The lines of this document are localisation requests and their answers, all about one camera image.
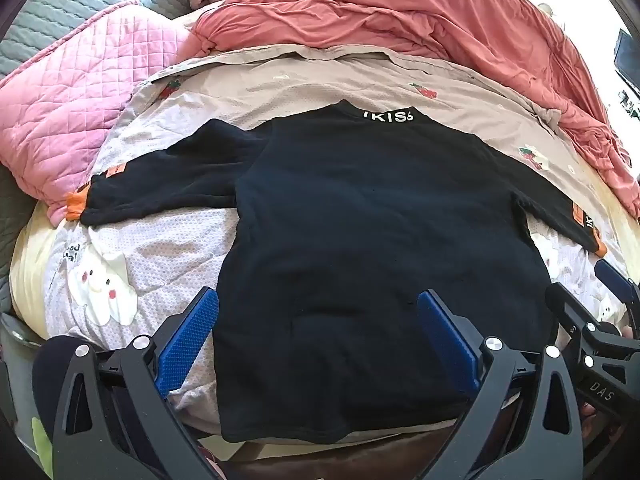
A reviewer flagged salmon red duvet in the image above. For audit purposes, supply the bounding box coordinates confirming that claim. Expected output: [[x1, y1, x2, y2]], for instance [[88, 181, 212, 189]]
[[192, 0, 640, 221]]

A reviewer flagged light green cloth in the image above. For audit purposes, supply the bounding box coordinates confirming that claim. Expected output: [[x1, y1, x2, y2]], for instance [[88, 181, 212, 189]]
[[31, 416, 53, 480]]

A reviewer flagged pink quilted pillow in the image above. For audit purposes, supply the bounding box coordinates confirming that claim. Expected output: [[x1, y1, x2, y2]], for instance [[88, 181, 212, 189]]
[[0, 0, 193, 223]]

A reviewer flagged black t-shirt orange print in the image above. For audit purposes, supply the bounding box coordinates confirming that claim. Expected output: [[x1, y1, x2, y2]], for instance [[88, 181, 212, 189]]
[[67, 100, 608, 445]]

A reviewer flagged pale yellow bed sheet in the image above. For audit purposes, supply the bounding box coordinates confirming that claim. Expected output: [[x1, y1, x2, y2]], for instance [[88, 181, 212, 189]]
[[9, 175, 640, 341]]

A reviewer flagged printed cartoon blanket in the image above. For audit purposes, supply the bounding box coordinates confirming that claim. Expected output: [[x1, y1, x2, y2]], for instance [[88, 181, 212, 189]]
[[42, 45, 631, 441]]

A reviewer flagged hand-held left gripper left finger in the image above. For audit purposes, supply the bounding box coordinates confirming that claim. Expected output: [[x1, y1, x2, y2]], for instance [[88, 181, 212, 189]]
[[52, 287, 221, 480]]

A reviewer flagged black television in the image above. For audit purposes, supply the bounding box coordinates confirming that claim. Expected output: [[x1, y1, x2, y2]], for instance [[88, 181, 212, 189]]
[[614, 29, 640, 96]]

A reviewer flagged grey quilted headboard cover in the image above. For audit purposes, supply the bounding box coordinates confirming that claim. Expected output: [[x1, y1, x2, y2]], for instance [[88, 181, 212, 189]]
[[0, 0, 146, 78]]

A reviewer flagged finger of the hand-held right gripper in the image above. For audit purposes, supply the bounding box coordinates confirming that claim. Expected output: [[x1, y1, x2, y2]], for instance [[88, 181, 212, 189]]
[[594, 259, 640, 306], [544, 282, 601, 343]]

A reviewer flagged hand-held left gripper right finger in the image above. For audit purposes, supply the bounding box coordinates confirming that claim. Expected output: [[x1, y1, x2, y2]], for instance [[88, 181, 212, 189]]
[[417, 289, 586, 480]]

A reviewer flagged brown bed edge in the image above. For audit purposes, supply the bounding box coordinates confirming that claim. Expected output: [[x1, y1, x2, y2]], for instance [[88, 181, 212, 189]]
[[200, 410, 476, 480]]

